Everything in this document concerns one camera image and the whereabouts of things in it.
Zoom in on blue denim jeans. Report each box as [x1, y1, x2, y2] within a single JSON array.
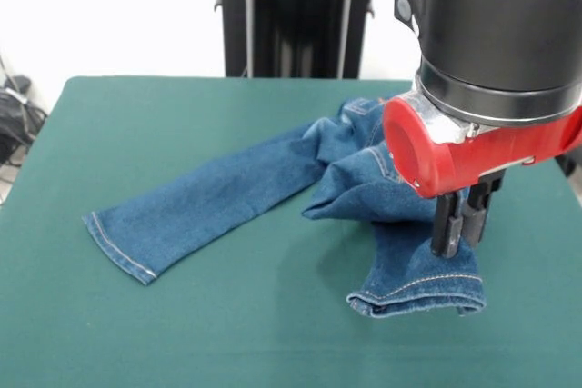
[[81, 95, 487, 319]]

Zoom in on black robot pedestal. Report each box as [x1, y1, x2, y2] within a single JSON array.
[[211, 0, 397, 80]]

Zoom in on dark green table cloth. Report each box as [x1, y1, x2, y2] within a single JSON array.
[[0, 75, 582, 388]]

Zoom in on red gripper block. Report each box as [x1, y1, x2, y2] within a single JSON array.
[[381, 95, 582, 258]]

